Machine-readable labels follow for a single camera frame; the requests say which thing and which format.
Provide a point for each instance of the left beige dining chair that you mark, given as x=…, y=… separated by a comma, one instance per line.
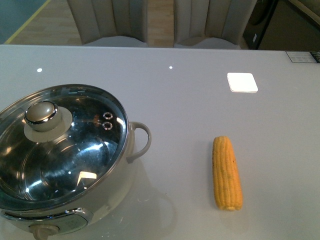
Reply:
x=111, y=23

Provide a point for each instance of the black label sticker on table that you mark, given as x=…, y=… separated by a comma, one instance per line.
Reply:
x=304, y=56

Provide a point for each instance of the yellow corn cob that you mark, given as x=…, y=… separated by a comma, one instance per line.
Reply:
x=226, y=180

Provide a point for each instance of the beige dining chair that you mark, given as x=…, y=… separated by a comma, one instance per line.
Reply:
x=111, y=23
x=211, y=24

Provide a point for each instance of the cream electric cooking pot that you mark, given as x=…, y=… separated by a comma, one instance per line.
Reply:
x=46, y=121

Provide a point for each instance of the black washing machine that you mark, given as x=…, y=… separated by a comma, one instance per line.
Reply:
x=258, y=22

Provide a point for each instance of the glass pot lid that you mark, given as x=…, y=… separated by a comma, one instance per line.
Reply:
x=53, y=172

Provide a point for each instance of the right beige dining chair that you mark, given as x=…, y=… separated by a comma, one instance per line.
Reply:
x=211, y=24

